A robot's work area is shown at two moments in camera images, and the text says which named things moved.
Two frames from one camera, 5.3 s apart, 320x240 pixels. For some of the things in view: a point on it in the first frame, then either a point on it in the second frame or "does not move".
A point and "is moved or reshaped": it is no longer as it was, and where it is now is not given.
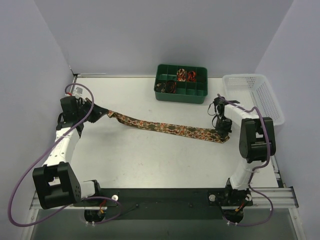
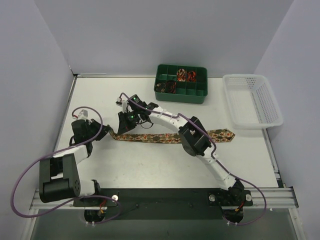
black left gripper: (92, 111) → (99, 129)
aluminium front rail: (285, 197) does not move
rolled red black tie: (170, 86) does not move
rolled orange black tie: (191, 76) does not move
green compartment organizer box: (181, 84) does not move
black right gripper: (223, 125) → (125, 122)
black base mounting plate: (169, 203) does not move
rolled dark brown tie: (160, 87) does not move
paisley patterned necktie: (204, 134) is moved or reshaped
